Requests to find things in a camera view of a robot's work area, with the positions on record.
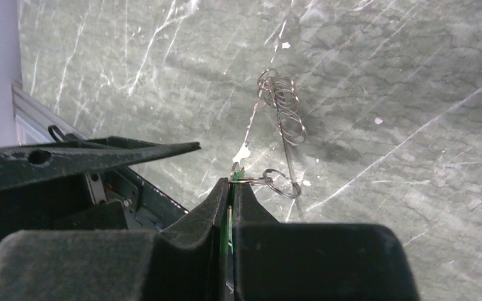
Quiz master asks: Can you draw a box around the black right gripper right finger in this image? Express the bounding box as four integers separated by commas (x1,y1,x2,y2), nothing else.
233,184,420,300

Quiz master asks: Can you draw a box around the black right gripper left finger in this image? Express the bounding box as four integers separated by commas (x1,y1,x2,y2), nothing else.
0,178,229,300

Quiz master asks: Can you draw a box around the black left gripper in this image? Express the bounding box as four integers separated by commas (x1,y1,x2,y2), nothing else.
0,136,201,241

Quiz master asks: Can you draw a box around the green key tag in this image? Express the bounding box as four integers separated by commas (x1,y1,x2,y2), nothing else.
221,162,245,255

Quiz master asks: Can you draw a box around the stack of steel rings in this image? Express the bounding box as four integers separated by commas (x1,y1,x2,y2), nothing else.
257,68,307,145

